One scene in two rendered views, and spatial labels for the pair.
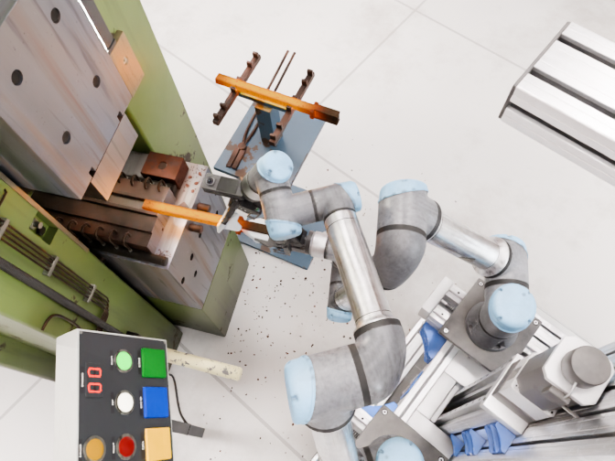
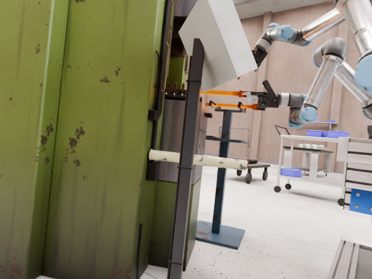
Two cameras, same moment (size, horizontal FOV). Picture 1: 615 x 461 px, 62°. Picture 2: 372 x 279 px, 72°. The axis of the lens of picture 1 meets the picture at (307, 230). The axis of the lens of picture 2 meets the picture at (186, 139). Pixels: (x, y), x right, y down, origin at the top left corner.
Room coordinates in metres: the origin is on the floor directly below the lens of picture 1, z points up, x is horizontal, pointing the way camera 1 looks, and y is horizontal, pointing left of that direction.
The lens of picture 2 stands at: (-0.76, 0.75, 0.71)
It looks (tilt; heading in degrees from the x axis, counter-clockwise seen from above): 0 degrees down; 350
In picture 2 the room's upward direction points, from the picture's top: 6 degrees clockwise
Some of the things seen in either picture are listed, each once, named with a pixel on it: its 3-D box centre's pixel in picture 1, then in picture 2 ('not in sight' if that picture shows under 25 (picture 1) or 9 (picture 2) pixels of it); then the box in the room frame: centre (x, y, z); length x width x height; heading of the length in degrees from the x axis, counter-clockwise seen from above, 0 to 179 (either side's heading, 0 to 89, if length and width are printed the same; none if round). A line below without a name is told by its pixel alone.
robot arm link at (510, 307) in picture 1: (507, 308); not in sight; (0.33, -0.52, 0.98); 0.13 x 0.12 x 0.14; 167
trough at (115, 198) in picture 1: (98, 195); not in sight; (0.83, 0.63, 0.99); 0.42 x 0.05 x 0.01; 70
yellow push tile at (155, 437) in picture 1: (156, 444); not in sight; (0.09, 0.43, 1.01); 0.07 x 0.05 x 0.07; 5
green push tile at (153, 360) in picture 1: (152, 363); not in sight; (0.29, 0.45, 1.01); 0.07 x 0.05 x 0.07; 5
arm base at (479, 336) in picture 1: (495, 322); not in sight; (0.33, -0.51, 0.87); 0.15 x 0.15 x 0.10
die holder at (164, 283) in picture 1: (133, 226); (158, 138); (0.86, 0.63, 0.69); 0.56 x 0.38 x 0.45; 70
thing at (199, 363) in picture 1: (178, 358); (197, 159); (0.38, 0.48, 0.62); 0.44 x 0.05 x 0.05; 70
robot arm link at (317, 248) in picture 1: (318, 243); (283, 99); (0.59, -0.03, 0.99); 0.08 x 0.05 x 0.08; 160
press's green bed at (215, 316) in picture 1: (169, 270); (150, 211); (0.86, 0.63, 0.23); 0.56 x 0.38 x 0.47; 70
